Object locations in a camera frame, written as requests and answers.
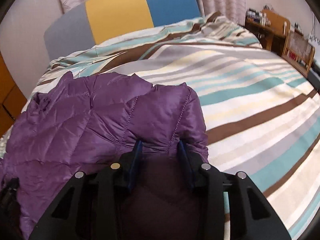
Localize orange wooden wardrobe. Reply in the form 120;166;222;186
0;56;27;136

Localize wooden wicker chair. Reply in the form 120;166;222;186
281;31;315;78

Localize clutter items on desk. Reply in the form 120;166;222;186
246;8;271;27

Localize wooden side desk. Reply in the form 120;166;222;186
245;9;291;56

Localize grey yellow blue headboard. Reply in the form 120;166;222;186
44;0;201;60

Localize purple quilted down jacket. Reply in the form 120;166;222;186
1;72;208;239

